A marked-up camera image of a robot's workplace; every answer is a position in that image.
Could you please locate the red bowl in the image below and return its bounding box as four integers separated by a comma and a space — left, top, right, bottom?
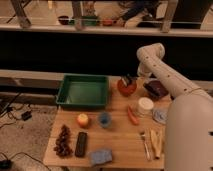
117, 80, 137, 97

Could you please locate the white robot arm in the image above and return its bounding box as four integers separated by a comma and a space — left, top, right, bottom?
136, 43, 213, 171

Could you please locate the dark brown wallet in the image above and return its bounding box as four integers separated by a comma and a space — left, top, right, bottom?
144, 80, 169, 100

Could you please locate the white round container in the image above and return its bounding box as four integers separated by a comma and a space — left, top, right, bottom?
137, 97, 154, 115

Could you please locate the orange carrot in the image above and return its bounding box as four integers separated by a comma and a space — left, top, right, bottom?
127, 106, 139, 125

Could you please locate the blue cup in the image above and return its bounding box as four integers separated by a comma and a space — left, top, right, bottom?
98, 112, 111, 128

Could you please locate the blue white cloth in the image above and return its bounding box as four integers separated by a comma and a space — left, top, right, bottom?
152, 109, 167, 125

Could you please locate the green plastic tray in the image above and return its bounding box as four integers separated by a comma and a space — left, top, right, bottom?
56, 74, 109, 109

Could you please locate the metal fork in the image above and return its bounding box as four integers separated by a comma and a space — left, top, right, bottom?
140, 132, 151, 161

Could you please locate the yellow red apple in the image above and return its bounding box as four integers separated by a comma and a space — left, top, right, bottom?
77, 113, 89, 127

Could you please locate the wooden knife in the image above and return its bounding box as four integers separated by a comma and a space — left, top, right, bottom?
150, 130, 163, 159

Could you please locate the black remote control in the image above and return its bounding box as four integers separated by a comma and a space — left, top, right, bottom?
75, 132, 87, 157

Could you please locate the blue sponge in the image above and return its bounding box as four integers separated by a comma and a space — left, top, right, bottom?
89, 149, 112, 166

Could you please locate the bunch of dark grapes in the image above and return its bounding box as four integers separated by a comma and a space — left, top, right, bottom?
53, 125, 73, 158

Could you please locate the black power adapter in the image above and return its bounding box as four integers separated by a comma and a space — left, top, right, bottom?
21, 111, 32, 121

